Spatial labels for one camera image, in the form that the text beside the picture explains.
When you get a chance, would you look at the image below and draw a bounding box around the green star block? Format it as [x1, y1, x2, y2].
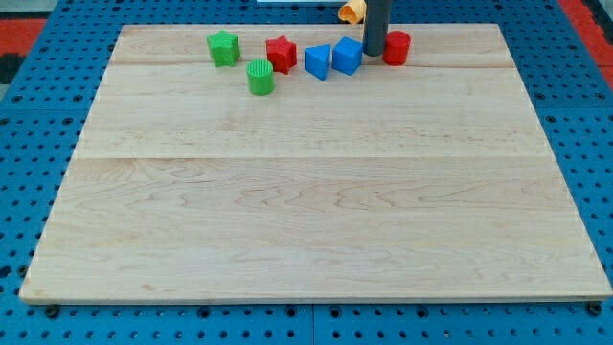
[207, 30, 240, 67]

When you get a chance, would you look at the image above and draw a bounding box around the blue perforated mat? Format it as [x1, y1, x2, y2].
[1, 0, 612, 344]

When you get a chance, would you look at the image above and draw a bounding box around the red cylinder block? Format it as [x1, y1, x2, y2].
[382, 31, 411, 66]

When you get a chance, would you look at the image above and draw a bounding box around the red star block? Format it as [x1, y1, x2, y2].
[265, 35, 297, 75]

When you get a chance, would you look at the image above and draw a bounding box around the green cylinder block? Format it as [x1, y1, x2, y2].
[246, 59, 275, 96]

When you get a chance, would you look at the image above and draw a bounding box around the wooden board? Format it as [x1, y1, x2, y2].
[20, 24, 612, 305]

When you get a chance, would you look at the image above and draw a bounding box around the yellow block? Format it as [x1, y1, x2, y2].
[337, 0, 367, 25]

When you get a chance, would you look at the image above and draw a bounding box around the blue triangle block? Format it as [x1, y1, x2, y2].
[304, 44, 331, 81]

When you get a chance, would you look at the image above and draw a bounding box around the blue cube block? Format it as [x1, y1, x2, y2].
[332, 36, 363, 76]

